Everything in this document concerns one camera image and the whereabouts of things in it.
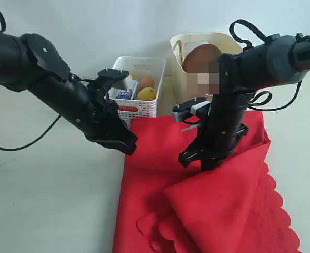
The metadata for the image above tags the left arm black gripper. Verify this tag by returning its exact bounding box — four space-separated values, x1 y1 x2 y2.
75 79 138 155

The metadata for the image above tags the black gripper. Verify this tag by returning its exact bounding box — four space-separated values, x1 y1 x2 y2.
178 115 250 172

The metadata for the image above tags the red grilled sausage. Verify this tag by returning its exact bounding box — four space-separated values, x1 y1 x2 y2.
118 105 138 112

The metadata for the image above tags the white milk carton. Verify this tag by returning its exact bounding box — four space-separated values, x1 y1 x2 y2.
115 80 139 100

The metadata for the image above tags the yellow lemon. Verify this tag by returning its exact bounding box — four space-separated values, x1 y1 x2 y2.
137 87 157 101

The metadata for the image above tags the red scalloped table mat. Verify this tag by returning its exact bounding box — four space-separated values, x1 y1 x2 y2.
112 111 300 252

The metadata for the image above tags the brown egg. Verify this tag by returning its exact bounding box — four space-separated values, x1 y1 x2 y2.
139 76 155 90

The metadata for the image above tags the brown round plate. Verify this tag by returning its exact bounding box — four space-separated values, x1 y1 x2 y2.
182 44 222 73

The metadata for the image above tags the wooden chopstick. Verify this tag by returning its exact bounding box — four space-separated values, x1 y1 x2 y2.
178 40 184 65

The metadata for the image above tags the yellow cheese wedge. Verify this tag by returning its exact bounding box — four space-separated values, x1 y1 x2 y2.
130 72 137 80

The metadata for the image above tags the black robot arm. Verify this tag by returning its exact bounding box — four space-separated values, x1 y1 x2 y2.
178 34 310 171

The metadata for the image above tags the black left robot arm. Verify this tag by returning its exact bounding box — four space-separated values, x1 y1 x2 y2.
0 32 137 155

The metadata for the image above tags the white perforated plastic basket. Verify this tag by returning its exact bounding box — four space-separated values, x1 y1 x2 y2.
109 56 166 124

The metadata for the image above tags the cream plastic storage bin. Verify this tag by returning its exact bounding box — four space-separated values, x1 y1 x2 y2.
170 32 242 103

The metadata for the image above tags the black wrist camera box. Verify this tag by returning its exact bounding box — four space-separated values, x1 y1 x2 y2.
171 97 211 122

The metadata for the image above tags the left arm wrist camera box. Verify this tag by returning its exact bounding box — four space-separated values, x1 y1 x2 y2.
97 68 130 90

